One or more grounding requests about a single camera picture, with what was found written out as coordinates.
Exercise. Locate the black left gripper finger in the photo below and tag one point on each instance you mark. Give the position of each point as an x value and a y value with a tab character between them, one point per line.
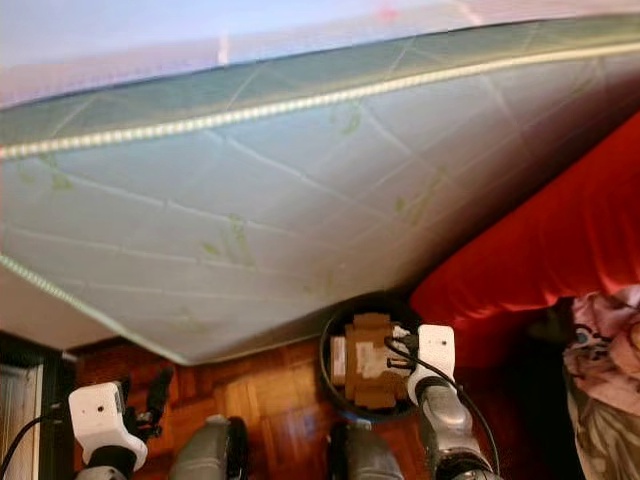
160	388

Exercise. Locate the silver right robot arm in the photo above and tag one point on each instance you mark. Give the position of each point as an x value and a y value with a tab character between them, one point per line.
450	430

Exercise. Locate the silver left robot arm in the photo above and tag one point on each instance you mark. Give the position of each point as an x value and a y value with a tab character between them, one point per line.
110	468

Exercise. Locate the grey robot left leg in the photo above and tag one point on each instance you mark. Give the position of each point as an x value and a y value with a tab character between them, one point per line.
210	455

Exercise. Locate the grey robot leg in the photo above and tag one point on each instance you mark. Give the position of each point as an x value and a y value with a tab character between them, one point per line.
210	455
370	460

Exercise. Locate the black round bin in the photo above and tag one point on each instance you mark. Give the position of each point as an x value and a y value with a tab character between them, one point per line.
332	385

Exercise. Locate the grey robot right leg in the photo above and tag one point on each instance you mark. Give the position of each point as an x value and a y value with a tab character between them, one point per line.
370	460

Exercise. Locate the pale pink patterned sheet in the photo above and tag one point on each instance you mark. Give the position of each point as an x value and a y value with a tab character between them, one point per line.
200	40

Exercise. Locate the red fabric covered mattress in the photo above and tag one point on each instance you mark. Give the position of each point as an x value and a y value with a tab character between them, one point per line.
540	250

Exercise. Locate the pink cartoon print blanket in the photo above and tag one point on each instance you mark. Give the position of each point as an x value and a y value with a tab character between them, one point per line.
610	330

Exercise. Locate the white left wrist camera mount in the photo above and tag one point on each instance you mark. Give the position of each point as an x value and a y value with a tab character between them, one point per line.
100	420

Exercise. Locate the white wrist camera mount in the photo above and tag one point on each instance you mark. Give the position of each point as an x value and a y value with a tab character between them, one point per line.
435	350
100	420

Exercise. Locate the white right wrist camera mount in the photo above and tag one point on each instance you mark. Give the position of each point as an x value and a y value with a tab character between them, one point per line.
435	350

